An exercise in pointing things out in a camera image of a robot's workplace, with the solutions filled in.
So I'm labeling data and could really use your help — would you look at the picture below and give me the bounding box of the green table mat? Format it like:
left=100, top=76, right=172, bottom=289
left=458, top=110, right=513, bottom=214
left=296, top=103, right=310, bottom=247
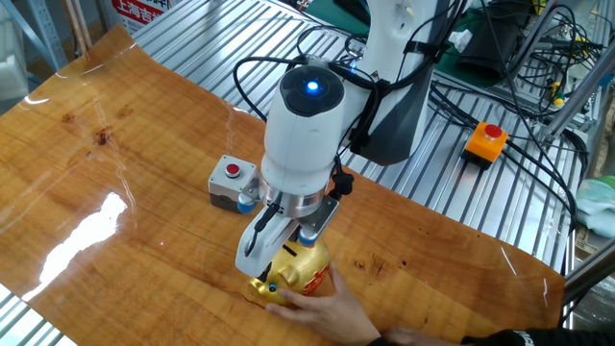
left=307, top=0, right=534, bottom=90

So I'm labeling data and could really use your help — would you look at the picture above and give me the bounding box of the clear plastic bag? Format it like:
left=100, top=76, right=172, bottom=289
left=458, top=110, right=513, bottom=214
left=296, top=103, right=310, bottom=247
left=574, top=276, right=615, bottom=333

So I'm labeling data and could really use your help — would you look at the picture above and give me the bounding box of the right forearm black sleeve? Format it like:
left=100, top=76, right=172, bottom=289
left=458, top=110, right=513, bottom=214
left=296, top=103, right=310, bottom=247
left=459, top=328, right=615, bottom=346

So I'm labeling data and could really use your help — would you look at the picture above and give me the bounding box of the person's left hand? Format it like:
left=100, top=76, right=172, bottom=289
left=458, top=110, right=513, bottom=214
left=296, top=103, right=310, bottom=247
left=265, top=261, right=383, bottom=346

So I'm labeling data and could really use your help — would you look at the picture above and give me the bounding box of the silver wrist module blue end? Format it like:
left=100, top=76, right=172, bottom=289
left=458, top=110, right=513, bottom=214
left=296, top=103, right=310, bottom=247
left=236, top=173, right=264, bottom=215
left=297, top=194, right=341, bottom=249

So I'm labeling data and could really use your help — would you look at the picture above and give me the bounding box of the red and white sign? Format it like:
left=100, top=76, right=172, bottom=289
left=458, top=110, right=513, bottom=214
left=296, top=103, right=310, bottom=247
left=111, top=0, right=170, bottom=36

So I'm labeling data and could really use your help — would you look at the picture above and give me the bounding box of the person's right hand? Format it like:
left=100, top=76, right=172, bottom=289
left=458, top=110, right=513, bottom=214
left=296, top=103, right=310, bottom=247
left=382, top=325, right=465, bottom=346

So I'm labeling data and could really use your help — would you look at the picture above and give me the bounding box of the brown wooden rod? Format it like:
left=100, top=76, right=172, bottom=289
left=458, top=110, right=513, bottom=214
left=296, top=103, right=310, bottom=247
left=74, top=0, right=93, bottom=52
left=61, top=0, right=87, bottom=58

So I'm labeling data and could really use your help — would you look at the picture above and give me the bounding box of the teal cloth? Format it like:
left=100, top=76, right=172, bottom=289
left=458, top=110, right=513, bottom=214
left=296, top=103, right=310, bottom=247
left=575, top=175, right=615, bottom=239

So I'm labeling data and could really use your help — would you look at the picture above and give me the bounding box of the aluminium profile post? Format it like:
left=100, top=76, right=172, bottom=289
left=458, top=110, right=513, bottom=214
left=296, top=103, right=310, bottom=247
left=502, top=0, right=561, bottom=90
left=555, top=245, right=615, bottom=309
left=540, top=47, right=615, bottom=145

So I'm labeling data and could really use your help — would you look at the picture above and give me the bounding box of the black device case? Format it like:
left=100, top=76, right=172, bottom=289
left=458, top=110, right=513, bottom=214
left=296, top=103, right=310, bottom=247
left=460, top=0, right=526, bottom=81

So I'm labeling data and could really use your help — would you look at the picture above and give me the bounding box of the black looping wrist cable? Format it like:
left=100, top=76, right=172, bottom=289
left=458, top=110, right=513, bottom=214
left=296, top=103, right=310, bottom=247
left=233, top=56, right=311, bottom=124

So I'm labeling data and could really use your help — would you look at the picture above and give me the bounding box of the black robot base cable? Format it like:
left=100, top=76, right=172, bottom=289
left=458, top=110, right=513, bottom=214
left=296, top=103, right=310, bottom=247
left=427, top=79, right=481, bottom=131

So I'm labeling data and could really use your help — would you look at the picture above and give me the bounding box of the black emergency stop cable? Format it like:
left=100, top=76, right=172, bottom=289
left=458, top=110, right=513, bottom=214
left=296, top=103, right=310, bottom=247
left=502, top=136, right=580, bottom=333

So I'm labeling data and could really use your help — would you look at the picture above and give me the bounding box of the black gripper cable with plug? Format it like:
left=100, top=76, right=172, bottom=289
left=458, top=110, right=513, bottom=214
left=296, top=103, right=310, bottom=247
left=243, top=204, right=283, bottom=259

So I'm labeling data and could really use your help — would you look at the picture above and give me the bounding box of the wood grain vinyl mat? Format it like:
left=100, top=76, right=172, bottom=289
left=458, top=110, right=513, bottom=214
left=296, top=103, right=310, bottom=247
left=0, top=24, right=566, bottom=346

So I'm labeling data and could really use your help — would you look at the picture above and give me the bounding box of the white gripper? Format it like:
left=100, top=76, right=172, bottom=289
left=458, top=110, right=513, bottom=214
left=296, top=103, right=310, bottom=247
left=234, top=210, right=303, bottom=285

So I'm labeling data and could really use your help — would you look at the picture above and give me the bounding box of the orange emergency stop box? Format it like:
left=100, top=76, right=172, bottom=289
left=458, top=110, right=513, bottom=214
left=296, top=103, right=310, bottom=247
left=460, top=121, right=509, bottom=170

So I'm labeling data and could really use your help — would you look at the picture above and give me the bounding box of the yellow green screwdriver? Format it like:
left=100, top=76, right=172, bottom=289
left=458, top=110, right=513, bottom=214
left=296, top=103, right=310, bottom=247
left=549, top=80, right=566, bottom=108

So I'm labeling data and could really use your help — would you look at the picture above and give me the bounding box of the blue-grey metal shelf frame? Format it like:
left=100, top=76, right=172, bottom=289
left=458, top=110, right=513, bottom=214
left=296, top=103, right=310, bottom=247
left=0, top=0, right=68, bottom=73

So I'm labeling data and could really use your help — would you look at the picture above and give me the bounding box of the white plastic container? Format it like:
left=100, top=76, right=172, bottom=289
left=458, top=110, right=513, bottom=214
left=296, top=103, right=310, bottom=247
left=0, top=52, right=30, bottom=102

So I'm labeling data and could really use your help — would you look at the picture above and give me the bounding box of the gold piggy bank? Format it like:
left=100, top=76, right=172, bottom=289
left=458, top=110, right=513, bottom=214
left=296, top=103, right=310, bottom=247
left=247, top=237, right=334, bottom=309

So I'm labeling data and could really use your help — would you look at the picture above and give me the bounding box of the crumpled white tissue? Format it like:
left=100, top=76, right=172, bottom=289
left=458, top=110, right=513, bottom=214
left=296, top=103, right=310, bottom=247
left=449, top=28, right=475, bottom=54

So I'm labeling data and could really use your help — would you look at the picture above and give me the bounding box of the grey red push button box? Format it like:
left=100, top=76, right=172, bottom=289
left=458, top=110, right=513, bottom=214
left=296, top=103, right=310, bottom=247
left=207, top=154, right=258, bottom=213

